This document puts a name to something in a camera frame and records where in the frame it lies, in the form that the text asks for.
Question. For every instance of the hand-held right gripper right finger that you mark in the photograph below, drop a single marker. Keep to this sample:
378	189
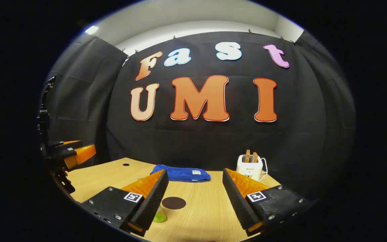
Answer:
239	201

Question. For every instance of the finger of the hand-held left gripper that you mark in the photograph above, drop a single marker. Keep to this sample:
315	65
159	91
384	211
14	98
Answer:
69	146
68	153

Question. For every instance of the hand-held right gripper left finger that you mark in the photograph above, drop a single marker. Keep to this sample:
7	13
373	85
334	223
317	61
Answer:
153	201

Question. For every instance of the clear water bottle white label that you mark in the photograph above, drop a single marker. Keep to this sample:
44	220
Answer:
160	217

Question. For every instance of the dark round coaster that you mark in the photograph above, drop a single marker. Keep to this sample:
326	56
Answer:
174	203

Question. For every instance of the white toaster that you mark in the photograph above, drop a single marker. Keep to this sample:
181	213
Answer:
249	169

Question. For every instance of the blue folded towel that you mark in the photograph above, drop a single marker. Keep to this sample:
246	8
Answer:
183	173

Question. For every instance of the ceiling light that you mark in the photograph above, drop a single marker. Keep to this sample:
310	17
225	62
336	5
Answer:
91	30

